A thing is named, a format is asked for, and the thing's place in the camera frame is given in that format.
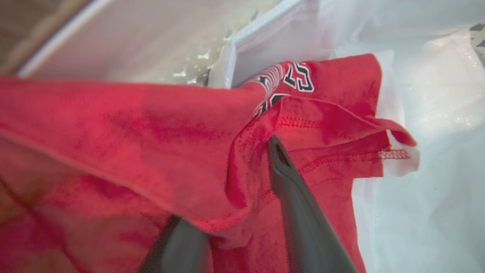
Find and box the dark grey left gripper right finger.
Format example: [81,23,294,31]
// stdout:
[267,135,359,273]

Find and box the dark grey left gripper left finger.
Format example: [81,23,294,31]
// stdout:
[139,215,211,273]

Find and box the red cloth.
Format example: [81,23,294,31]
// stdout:
[0,53,419,273]

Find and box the white cloth piece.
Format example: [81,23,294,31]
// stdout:
[330,0,485,273]

